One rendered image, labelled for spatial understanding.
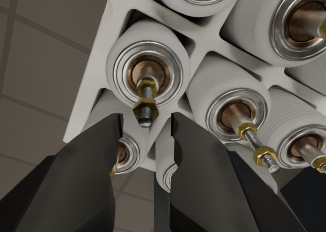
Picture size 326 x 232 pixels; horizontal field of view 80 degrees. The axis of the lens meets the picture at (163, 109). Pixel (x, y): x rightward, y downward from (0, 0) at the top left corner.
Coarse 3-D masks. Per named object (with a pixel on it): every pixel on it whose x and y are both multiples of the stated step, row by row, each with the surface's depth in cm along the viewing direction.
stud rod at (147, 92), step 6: (144, 90) 17; (150, 90) 17; (144, 96) 16; (150, 96) 16; (144, 108) 14; (144, 114) 13; (150, 114) 13; (138, 120) 13; (144, 120) 13; (150, 120) 13; (144, 126) 13
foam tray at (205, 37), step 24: (120, 0) 24; (144, 0) 24; (120, 24) 25; (168, 24) 25; (192, 24) 26; (216, 24) 26; (96, 48) 26; (192, 48) 28; (216, 48) 27; (240, 48) 38; (96, 72) 28; (192, 72) 29; (264, 72) 29; (96, 96) 30; (312, 96) 31; (72, 120) 32
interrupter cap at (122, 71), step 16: (128, 48) 19; (144, 48) 20; (160, 48) 20; (128, 64) 20; (144, 64) 21; (160, 64) 21; (176, 64) 20; (128, 80) 21; (160, 80) 22; (176, 80) 21; (128, 96) 22; (160, 96) 22
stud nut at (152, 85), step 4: (144, 80) 18; (148, 80) 18; (140, 84) 18; (144, 84) 17; (148, 84) 17; (152, 84) 17; (140, 88) 17; (152, 88) 17; (156, 88) 18; (140, 92) 18; (156, 92) 18; (140, 96) 18
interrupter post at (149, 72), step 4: (144, 68) 20; (148, 68) 20; (152, 68) 20; (140, 72) 20; (144, 72) 19; (148, 72) 19; (152, 72) 19; (156, 72) 20; (140, 76) 19; (144, 76) 18; (148, 76) 18; (152, 76) 18; (156, 76) 19; (140, 80) 18; (152, 80) 18; (156, 80) 18; (136, 84) 19; (156, 84) 19
